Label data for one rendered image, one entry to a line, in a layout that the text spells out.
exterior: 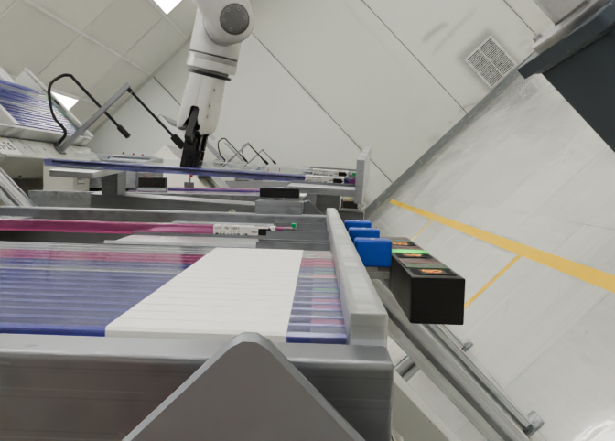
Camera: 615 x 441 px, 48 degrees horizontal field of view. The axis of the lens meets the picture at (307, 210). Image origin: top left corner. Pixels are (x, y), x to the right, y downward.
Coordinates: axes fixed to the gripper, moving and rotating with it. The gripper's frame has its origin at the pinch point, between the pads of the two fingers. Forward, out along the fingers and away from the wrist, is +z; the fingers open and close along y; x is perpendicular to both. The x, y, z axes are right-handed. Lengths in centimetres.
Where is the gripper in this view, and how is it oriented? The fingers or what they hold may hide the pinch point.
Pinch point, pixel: (191, 161)
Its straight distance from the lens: 123.6
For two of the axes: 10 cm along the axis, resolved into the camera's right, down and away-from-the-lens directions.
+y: -1.1, 1.4, -9.8
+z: -2.3, 9.6, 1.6
